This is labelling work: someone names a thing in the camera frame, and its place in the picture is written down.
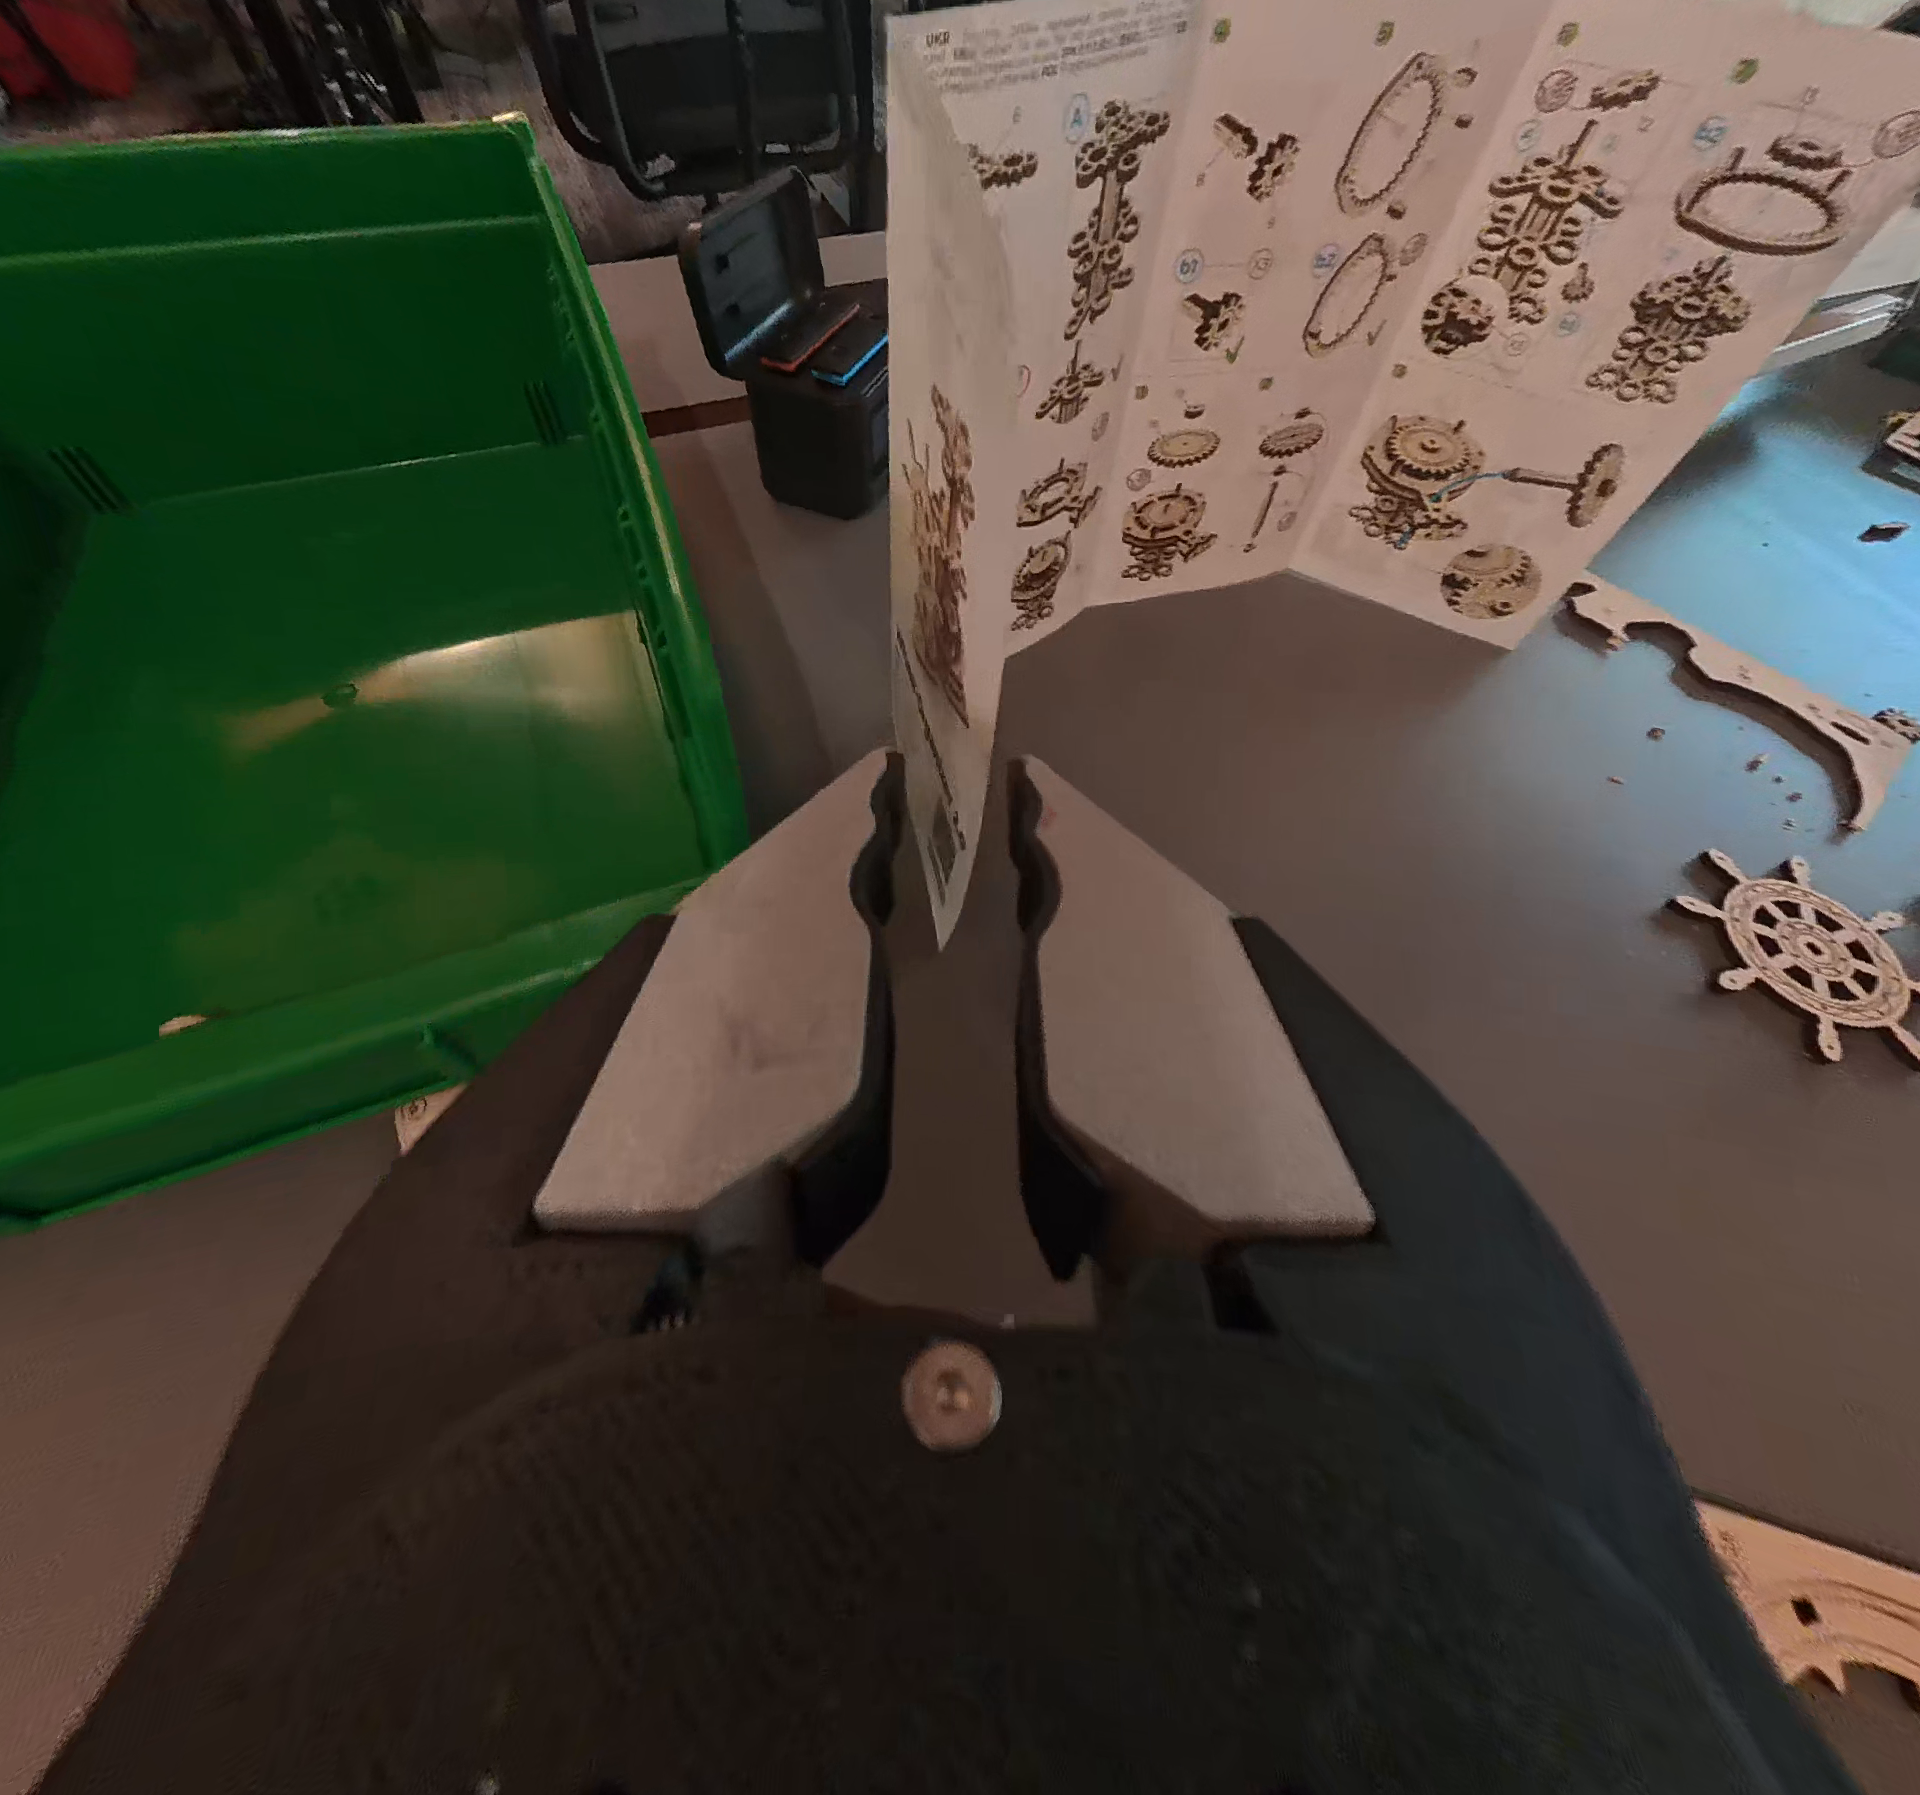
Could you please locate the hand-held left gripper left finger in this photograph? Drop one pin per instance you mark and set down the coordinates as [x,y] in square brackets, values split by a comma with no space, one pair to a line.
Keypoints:
[720,1062]

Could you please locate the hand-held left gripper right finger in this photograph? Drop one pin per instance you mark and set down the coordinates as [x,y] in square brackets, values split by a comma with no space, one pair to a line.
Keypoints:
[1185,1062]

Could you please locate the assembly booklet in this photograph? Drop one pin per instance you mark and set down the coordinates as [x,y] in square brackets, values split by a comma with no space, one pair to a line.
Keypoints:
[1349,325]

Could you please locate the black battery charger case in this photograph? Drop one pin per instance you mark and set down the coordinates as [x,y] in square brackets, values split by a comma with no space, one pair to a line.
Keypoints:
[809,429]

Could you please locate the wooden ship wheel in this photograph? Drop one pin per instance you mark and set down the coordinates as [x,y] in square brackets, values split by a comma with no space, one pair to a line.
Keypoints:
[1815,955]

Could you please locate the green plastic bin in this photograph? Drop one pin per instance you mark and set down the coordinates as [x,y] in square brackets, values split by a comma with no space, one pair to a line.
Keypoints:
[301,551]

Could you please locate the black mesh chair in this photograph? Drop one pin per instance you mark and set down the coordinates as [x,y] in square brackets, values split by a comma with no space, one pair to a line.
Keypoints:
[703,41]

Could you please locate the red bag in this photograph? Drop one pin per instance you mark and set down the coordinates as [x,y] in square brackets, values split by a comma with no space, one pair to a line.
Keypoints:
[61,26]

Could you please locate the curved wooden frame offcut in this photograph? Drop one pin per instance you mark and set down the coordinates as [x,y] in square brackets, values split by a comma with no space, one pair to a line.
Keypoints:
[1845,745]

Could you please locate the wooden toothed frame piece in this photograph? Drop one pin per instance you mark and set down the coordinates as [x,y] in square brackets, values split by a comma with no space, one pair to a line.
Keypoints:
[1799,1569]

